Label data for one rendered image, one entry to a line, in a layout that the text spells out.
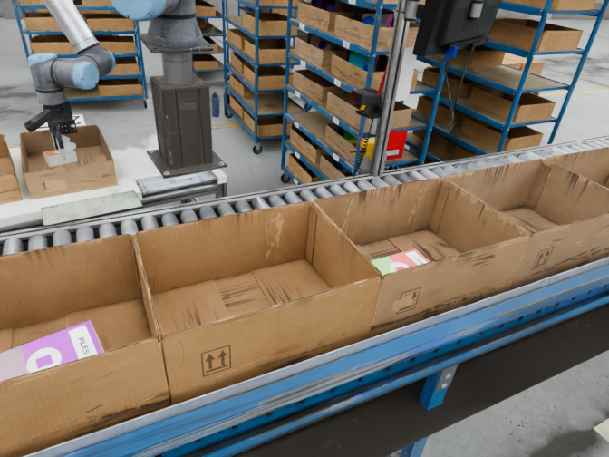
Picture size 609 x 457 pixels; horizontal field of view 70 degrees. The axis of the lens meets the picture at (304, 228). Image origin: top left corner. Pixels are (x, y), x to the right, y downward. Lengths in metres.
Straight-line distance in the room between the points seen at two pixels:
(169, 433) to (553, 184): 1.22
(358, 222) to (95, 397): 0.69
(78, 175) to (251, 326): 1.12
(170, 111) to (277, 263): 0.86
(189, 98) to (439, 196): 0.98
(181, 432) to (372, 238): 0.68
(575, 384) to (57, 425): 2.05
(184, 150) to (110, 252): 0.93
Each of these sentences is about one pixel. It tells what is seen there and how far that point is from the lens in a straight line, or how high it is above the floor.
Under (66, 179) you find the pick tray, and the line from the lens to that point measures 1.72.
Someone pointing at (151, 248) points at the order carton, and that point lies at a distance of 0.93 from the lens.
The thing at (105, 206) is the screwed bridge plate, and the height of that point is 0.75.
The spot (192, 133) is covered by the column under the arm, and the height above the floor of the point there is 0.90.
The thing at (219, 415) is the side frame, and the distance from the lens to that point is 0.76.
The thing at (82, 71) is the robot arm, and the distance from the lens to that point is 1.74.
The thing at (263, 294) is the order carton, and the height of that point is 0.88.
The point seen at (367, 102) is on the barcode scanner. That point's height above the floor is 1.05.
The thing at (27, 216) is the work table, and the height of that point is 0.74.
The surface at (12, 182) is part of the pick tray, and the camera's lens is 1.73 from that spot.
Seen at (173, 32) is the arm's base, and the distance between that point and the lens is 1.67.
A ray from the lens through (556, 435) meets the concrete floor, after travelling 2.13.
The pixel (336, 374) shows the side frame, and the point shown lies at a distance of 0.81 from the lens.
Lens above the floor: 1.54
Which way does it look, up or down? 33 degrees down
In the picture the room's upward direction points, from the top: 5 degrees clockwise
